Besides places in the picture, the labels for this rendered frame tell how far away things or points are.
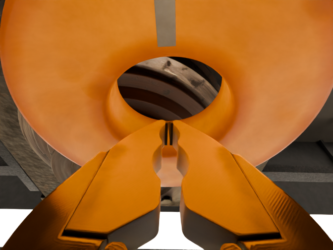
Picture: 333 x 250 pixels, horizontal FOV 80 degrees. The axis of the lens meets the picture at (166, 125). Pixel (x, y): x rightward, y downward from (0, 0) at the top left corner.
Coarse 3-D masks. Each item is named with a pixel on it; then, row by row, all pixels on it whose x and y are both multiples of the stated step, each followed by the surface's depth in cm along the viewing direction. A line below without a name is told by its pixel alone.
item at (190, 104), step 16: (128, 80) 33; (144, 80) 33; (160, 80) 33; (128, 96) 33; (144, 96) 34; (160, 96) 35; (176, 96) 35; (192, 96) 36; (144, 112) 35; (160, 112) 35; (176, 112) 36; (192, 112) 38; (48, 144) 41
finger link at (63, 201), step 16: (96, 160) 9; (80, 176) 8; (64, 192) 7; (80, 192) 7; (48, 208) 6; (64, 208) 6; (32, 224) 6; (48, 224) 6; (64, 224) 6; (16, 240) 5; (32, 240) 5; (48, 240) 5; (64, 240) 5; (80, 240) 6; (96, 240) 6
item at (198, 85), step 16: (144, 64) 33; (160, 64) 33; (176, 64) 33; (192, 64) 38; (176, 80) 35; (192, 80) 35; (208, 80) 35; (208, 96) 37; (32, 128) 43; (32, 144) 47; (48, 160) 51
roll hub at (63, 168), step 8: (56, 152) 35; (56, 160) 37; (64, 160) 37; (56, 168) 38; (64, 168) 38; (72, 168) 39; (56, 176) 40; (64, 176) 40; (168, 192) 45; (176, 192) 45
